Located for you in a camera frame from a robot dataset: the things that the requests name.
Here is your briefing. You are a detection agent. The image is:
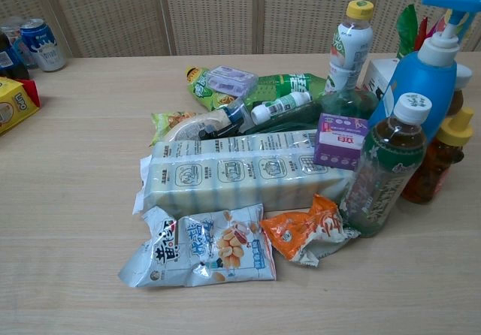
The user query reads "large clear-wrapped sponge pack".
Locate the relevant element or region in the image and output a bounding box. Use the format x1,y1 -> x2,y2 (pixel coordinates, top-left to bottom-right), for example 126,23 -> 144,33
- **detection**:
132,128 -> 356,216

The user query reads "white curved cleaner bottle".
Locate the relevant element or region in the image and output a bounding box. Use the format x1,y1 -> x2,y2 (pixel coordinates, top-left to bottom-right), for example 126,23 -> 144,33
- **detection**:
163,100 -> 256,144

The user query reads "small white bottle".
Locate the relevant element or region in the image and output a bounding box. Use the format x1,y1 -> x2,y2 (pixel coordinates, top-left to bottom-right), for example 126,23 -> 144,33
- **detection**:
250,91 -> 313,122

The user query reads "clear purple plastic package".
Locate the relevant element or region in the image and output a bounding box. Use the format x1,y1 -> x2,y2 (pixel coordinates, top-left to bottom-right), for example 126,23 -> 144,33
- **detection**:
204,65 -> 259,98

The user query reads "green chip bag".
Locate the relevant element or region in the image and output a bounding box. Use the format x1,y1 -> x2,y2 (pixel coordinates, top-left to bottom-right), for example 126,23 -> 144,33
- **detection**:
183,65 -> 241,111

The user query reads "green yellow noodle bag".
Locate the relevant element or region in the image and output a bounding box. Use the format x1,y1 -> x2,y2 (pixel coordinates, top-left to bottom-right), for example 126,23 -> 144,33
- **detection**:
150,111 -> 198,147

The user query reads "green Sprite bottle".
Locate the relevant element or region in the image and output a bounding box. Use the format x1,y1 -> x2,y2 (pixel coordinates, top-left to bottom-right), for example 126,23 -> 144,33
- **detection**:
255,72 -> 328,105

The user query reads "orange snack bag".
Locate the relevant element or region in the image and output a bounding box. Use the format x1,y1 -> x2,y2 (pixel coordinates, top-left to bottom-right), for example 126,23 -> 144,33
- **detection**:
260,194 -> 362,267

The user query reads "small purple box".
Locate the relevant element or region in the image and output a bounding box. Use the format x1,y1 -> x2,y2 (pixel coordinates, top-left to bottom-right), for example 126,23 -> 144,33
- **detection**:
313,112 -> 370,171

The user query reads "white blue peanut snack bag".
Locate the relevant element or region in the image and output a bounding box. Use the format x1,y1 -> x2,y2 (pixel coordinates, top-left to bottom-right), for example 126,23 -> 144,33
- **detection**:
118,205 -> 278,289

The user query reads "dark green spray bottle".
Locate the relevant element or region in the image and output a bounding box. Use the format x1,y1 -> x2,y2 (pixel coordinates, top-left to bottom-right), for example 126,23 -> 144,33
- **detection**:
198,89 -> 380,141

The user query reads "green tea bottle white cap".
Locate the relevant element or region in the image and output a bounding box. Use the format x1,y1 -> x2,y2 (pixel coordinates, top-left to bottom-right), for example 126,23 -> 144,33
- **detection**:
340,92 -> 431,238

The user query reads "wicker folding screen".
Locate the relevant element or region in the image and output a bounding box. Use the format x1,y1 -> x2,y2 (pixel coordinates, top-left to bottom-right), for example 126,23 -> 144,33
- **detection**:
0,0 -> 481,57

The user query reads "white drink bottle yellow cap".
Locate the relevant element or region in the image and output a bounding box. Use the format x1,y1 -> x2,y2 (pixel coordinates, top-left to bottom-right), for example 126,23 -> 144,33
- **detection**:
325,0 -> 375,98

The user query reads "white red carton box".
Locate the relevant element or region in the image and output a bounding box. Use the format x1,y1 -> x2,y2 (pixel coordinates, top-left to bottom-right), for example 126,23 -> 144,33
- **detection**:
362,59 -> 401,103

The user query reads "amber honey bottle yellow cap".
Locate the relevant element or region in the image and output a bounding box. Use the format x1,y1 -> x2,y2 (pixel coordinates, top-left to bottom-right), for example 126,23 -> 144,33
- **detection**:
400,107 -> 475,204

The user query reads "blue pump detergent bottle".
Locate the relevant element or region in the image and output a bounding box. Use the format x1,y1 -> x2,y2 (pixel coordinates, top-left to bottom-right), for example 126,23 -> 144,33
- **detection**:
370,0 -> 478,140

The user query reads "colourful feather toy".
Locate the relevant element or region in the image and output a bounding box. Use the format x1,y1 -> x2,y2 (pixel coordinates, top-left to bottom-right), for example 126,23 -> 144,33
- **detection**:
396,5 -> 448,60

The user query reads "blue white drink can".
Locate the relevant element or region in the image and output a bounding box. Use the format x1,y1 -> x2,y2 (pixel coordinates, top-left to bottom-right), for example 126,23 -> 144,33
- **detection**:
19,18 -> 68,73

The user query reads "brown bottle white cap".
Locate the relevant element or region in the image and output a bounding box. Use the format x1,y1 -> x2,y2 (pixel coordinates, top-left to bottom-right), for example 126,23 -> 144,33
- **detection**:
445,64 -> 473,116

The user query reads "yellow box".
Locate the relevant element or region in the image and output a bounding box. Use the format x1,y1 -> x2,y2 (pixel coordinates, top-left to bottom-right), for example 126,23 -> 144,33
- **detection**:
0,76 -> 41,136

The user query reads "dark cola bottle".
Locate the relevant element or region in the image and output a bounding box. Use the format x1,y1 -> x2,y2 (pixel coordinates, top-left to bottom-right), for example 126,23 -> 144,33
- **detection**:
0,30 -> 30,81

